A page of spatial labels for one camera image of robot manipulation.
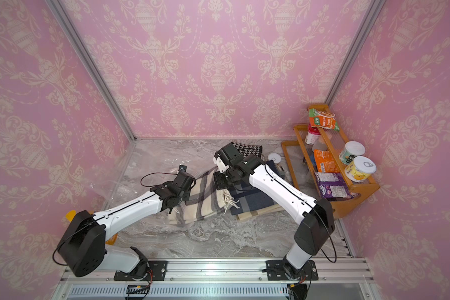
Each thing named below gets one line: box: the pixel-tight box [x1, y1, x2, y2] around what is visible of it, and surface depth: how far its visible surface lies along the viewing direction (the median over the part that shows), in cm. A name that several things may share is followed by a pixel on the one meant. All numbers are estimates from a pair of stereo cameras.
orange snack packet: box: [313, 149, 340, 174], surface depth 89 cm
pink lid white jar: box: [305, 123, 321, 145], surface depth 94 cm
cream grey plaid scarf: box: [169, 166, 240, 227], surface depth 82 cm
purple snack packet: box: [315, 171, 362, 202], surface depth 81 cm
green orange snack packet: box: [308, 108, 340, 132], surface depth 86 cm
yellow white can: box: [344, 156, 377, 184], surface depth 67 cm
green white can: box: [338, 140, 366, 165], surface depth 71 cm
